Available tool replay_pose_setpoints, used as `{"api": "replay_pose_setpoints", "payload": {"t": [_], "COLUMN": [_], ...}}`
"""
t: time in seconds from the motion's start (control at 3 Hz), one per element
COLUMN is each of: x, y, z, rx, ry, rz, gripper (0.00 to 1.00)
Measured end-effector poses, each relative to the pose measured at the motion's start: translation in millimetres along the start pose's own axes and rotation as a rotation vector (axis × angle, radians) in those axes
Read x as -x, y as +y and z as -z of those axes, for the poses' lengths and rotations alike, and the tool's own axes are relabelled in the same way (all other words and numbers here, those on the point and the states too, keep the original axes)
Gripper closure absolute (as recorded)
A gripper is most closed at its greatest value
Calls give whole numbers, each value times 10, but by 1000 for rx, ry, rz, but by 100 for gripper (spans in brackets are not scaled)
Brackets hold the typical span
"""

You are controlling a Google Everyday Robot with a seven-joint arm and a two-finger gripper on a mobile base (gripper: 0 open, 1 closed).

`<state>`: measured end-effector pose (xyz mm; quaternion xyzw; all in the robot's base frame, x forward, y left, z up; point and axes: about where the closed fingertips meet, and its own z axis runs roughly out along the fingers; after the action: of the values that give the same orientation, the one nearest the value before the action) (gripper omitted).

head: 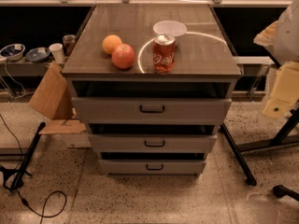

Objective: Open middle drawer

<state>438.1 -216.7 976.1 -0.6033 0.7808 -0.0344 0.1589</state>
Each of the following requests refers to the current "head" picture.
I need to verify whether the grey drawer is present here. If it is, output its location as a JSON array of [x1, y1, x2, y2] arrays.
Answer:
[[72, 97, 231, 125], [99, 160, 206, 175], [89, 134, 217, 153]]

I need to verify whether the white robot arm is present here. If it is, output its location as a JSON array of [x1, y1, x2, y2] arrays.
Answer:
[[253, 0, 299, 119]]

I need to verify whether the grey drawer cabinet wooden top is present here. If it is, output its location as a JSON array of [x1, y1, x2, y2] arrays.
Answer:
[[63, 3, 241, 161]]

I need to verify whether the grey bottom drawer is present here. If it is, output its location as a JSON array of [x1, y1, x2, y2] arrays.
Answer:
[[99, 160, 206, 175]]

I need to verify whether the grey top drawer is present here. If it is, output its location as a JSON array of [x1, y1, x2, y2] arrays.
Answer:
[[72, 97, 231, 125]]

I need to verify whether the black stand right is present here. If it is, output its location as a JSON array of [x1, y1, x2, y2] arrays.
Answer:
[[220, 107, 299, 186]]

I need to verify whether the black stand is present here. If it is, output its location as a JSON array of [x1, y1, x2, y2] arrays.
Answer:
[[0, 122, 46, 192], [220, 107, 299, 186]]

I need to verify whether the black caster foot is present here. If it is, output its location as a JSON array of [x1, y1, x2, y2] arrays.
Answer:
[[273, 185, 299, 202]]

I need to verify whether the white plastic bowl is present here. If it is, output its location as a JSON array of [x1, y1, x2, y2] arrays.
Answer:
[[153, 21, 187, 37]]

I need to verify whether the red cola can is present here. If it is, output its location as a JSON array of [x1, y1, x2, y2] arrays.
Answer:
[[152, 34, 176, 74]]

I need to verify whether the red apple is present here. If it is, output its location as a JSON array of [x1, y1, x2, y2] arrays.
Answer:
[[111, 44, 135, 69]]

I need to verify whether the orange fruit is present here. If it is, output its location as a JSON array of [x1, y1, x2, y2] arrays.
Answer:
[[102, 35, 122, 54]]

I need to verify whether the dark glass jar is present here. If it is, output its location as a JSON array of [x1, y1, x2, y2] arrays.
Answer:
[[63, 35, 76, 56]]

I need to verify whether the brown cardboard box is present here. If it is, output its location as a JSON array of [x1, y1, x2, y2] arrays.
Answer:
[[29, 62, 86, 134]]

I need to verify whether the white paper cup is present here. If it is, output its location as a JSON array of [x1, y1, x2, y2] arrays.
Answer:
[[49, 43, 64, 63]]

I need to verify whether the blue bowl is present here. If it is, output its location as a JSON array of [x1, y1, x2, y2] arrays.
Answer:
[[25, 47, 50, 63]]

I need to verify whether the white rimmed bowl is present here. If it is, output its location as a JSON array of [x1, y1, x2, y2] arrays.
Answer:
[[0, 44, 25, 62]]

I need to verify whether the black stand left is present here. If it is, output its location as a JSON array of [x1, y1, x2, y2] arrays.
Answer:
[[0, 122, 46, 192]]

